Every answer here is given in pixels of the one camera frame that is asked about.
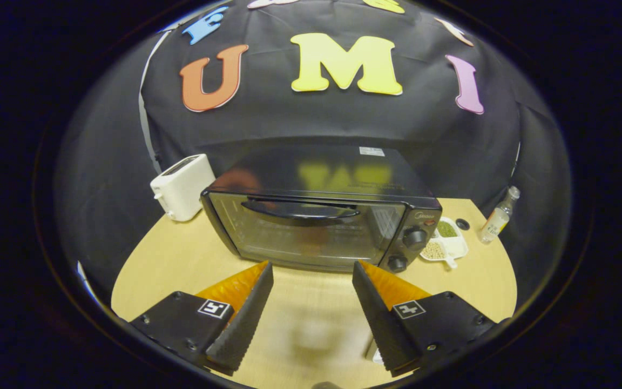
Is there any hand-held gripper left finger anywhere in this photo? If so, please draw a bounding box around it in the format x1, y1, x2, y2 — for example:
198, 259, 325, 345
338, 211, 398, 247
130, 261, 274, 376

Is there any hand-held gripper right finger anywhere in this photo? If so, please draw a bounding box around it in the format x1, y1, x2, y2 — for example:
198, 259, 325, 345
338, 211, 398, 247
352, 260, 501, 377

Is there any black toaster oven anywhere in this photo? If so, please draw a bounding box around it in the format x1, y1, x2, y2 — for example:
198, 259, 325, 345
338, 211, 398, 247
200, 145, 443, 273

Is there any white bread toaster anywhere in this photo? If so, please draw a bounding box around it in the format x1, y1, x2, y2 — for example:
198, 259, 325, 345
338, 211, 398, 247
150, 154, 217, 222

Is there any white rectangular tray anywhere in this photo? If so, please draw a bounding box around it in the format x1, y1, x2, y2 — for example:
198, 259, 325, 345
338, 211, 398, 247
365, 335, 386, 365

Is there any white divided bean dish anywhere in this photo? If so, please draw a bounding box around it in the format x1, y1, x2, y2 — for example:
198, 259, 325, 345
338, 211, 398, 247
420, 216, 469, 269

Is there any small clear bottle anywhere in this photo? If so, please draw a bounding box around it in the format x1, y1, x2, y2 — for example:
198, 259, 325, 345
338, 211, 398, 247
478, 186, 521, 245

